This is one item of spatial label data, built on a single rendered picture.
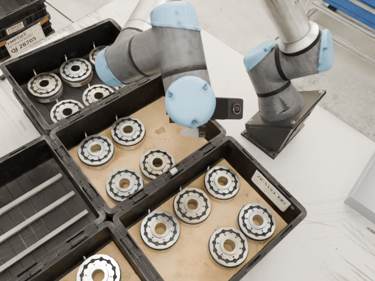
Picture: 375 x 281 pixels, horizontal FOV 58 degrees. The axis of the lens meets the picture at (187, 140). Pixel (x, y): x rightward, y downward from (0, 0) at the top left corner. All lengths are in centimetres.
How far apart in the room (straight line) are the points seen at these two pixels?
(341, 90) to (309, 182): 146
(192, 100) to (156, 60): 10
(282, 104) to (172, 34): 66
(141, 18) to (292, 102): 62
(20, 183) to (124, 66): 56
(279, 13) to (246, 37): 179
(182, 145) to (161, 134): 8
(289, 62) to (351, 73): 176
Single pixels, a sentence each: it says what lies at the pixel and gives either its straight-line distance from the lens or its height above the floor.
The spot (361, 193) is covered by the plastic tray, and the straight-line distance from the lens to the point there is 132.
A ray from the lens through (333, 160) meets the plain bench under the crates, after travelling 134.
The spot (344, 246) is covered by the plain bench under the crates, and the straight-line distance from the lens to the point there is 122.
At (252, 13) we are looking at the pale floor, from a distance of 296.
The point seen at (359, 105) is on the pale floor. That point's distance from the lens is 260.
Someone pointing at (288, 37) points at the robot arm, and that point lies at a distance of 99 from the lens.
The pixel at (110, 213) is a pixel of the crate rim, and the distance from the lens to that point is 85.
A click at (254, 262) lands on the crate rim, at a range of 85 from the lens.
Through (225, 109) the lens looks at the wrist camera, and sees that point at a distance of 71.
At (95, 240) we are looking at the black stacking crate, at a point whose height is 89.
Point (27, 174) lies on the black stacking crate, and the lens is 106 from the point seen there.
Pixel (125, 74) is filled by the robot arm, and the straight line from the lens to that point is 62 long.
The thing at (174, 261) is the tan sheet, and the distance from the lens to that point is 92.
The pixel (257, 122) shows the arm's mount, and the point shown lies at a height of 80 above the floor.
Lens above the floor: 173
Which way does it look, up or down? 58 degrees down
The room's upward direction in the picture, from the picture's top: 10 degrees clockwise
